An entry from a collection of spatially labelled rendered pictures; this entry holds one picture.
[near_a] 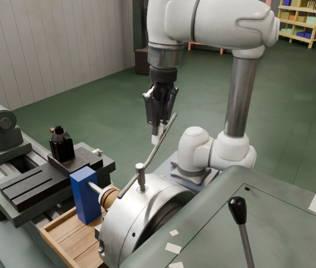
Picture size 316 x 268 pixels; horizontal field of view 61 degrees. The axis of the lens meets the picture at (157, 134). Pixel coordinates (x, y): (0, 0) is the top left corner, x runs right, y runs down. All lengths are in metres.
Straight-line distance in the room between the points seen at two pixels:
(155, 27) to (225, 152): 0.82
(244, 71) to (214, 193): 0.64
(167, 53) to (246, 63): 0.59
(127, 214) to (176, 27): 0.47
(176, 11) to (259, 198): 0.49
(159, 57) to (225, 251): 0.46
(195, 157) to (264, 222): 0.76
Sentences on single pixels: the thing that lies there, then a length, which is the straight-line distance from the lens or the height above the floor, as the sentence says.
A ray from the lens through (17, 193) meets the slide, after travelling 1.28.
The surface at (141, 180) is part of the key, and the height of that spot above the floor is 1.28.
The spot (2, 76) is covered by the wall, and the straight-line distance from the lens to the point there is 4.65.
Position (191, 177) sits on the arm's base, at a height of 0.82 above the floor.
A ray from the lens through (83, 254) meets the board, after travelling 1.08.
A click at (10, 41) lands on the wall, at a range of 4.67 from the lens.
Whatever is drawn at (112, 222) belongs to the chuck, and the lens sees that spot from 0.75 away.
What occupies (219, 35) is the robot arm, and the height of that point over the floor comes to 1.63.
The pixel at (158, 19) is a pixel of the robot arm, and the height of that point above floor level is 1.66.
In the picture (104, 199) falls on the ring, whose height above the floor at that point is 1.10.
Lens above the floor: 1.73
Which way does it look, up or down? 29 degrees down
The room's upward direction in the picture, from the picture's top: straight up
